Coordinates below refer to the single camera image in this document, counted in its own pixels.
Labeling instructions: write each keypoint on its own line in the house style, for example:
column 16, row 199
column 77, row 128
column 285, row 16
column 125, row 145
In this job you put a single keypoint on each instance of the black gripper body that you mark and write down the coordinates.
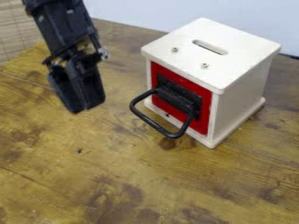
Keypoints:
column 64, row 24

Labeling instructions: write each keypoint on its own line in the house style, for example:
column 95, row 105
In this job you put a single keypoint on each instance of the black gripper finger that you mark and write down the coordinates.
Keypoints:
column 60, row 83
column 84, row 78

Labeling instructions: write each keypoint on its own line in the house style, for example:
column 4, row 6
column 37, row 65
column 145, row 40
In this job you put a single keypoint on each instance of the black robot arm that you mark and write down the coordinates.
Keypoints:
column 72, row 40

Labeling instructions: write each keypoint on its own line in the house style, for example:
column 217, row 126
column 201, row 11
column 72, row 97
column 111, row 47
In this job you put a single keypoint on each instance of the red drawer front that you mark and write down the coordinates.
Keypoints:
column 197, row 125

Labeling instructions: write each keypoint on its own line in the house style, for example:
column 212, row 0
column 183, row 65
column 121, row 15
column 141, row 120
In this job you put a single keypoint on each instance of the white wooden drawer box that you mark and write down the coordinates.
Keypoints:
column 221, row 64

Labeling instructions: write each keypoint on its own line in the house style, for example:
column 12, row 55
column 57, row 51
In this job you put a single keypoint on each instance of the black metal drawer handle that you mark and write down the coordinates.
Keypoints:
column 177, row 100

